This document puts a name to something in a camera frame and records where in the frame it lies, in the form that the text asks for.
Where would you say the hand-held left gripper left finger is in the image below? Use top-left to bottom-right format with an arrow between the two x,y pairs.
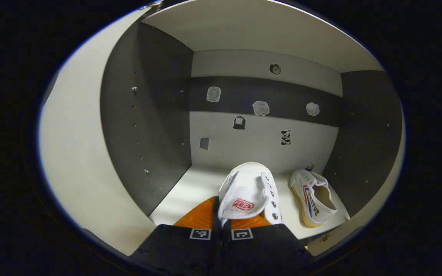
129,196 -> 221,276

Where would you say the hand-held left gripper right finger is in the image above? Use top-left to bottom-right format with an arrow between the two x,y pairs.
221,215 -> 314,276

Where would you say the white canvas shoe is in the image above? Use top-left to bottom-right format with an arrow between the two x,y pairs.
218,162 -> 283,227
290,169 -> 338,228

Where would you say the white shoe cabinet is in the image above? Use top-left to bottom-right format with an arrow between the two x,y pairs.
100,0 -> 404,246

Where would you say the white cabinet shelf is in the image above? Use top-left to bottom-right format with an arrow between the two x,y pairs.
142,0 -> 385,73
149,165 -> 350,240

